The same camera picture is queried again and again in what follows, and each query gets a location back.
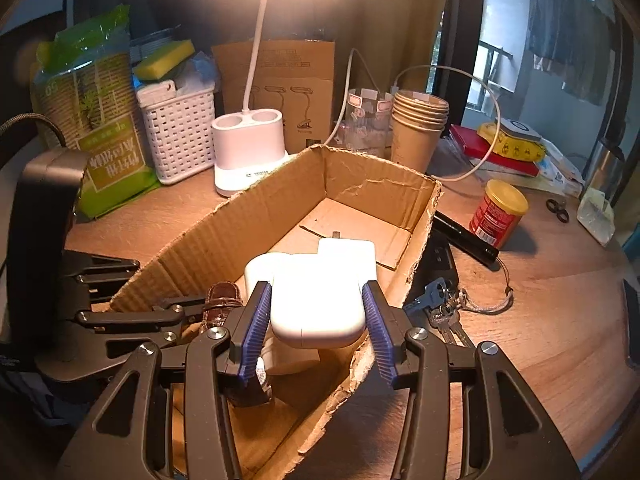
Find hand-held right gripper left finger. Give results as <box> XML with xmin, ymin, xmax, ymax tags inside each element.
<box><xmin>57</xmin><ymin>280</ymin><xmax>275</xmax><ymax>480</ymax></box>

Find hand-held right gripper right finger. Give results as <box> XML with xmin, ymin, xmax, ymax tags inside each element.
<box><xmin>361</xmin><ymin>280</ymin><xmax>583</xmax><ymax>480</ymax></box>

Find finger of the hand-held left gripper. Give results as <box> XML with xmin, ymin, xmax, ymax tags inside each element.
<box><xmin>65</xmin><ymin>252</ymin><xmax>142</xmax><ymax>293</ymax></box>
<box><xmin>75</xmin><ymin>299</ymin><xmax>206</xmax><ymax>351</ymax></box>

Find wristwatch with dark strap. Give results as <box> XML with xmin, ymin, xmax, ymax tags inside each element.
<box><xmin>200</xmin><ymin>282</ymin><xmax>275</xmax><ymax>408</ymax></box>

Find white charger adapter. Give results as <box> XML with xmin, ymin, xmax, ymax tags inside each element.
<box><xmin>270</xmin><ymin>237</ymin><xmax>377</xmax><ymax>351</ymax></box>

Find silver key bunch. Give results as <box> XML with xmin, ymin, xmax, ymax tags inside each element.
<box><xmin>405</xmin><ymin>280</ymin><xmax>476</xmax><ymax>351</ymax></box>

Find black car key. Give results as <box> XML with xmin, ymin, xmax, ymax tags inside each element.
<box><xmin>425</xmin><ymin>232</ymin><xmax>458</xmax><ymax>286</ymax></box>

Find green snack bag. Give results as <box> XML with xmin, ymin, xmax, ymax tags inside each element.
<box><xmin>32</xmin><ymin>5</ymin><xmax>161</xmax><ymax>218</ymax></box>

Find black flashlight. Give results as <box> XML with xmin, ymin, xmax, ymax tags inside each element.
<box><xmin>432</xmin><ymin>210</ymin><xmax>516</xmax><ymax>316</ymax></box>

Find white plastic basket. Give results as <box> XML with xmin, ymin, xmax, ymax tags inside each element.
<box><xmin>137</xmin><ymin>80</ymin><xmax>216</xmax><ymax>186</ymax></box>

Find red can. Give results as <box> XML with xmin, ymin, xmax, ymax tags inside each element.
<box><xmin>469</xmin><ymin>179</ymin><xmax>529</xmax><ymax>250</ymax></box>

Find white desk lamp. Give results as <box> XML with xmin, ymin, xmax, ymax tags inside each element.
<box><xmin>210</xmin><ymin>0</ymin><xmax>291</xmax><ymax>198</ymax></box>

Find stack of paper cups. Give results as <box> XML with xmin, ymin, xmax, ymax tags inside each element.
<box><xmin>390</xmin><ymin>89</ymin><xmax>450</xmax><ymax>173</ymax></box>

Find clear plastic jar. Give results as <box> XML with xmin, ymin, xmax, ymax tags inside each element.
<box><xmin>340</xmin><ymin>87</ymin><xmax>396</xmax><ymax>158</ymax></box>

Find red book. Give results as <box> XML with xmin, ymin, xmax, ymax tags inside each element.
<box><xmin>450</xmin><ymin>125</ymin><xmax>541</xmax><ymax>178</ymax></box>

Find yellow green sponge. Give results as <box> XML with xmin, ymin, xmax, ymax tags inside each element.
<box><xmin>137</xmin><ymin>40</ymin><xmax>196</xmax><ymax>81</ymax></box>

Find clear blue plastic bag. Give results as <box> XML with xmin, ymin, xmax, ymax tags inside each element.
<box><xmin>187</xmin><ymin>52</ymin><xmax>221</xmax><ymax>91</ymax></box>

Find yellow toy case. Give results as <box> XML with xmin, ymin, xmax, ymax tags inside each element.
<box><xmin>477</xmin><ymin>120</ymin><xmax>546</xmax><ymax>163</ymax></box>

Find white cardboard packet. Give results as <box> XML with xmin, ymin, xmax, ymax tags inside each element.
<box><xmin>540</xmin><ymin>140</ymin><xmax>586</xmax><ymax>196</ymax></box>

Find pale tissue pack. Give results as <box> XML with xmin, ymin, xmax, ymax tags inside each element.
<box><xmin>577</xmin><ymin>187</ymin><xmax>618</xmax><ymax>246</ymax></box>

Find white round-marked device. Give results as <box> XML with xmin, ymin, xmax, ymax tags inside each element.
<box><xmin>500</xmin><ymin>117</ymin><xmax>543</xmax><ymax>143</ymax></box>

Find smartphone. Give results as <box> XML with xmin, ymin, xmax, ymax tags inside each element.
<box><xmin>622</xmin><ymin>277</ymin><xmax>640</xmax><ymax>321</ymax></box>

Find flat printed cardboard box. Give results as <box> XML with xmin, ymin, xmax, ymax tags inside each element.
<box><xmin>211</xmin><ymin>40</ymin><xmax>336</xmax><ymax>153</ymax></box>

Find steel thermos mug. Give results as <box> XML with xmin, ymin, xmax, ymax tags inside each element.
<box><xmin>585</xmin><ymin>137</ymin><xmax>626</xmax><ymax>201</ymax></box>

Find yellow curtain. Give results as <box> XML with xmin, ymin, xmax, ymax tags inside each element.
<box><xmin>280</xmin><ymin>0</ymin><xmax>453</xmax><ymax>111</ymax></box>

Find hanging grey clothes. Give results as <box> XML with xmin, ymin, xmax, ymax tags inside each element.
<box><xmin>565</xmin><ymin>0</ymin><xmax>616</xmax><ymax>106</ymax></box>

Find hanging blue shirt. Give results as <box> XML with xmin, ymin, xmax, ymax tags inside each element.
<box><xmin>530</xmin><ymin>0</ymin><xmax>576</xmax><ymax>66</ymax></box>

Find black braided cable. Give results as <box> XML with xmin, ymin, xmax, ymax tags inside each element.
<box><xmin>0</xmin><ymin>114</ymin><xmax>68</xmax><ymax>153</ymax></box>

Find white cable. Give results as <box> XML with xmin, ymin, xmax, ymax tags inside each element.
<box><xmin>325</xmin><ymin>49</ymin><xmax>503</xmax><ymax>181</ymax></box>

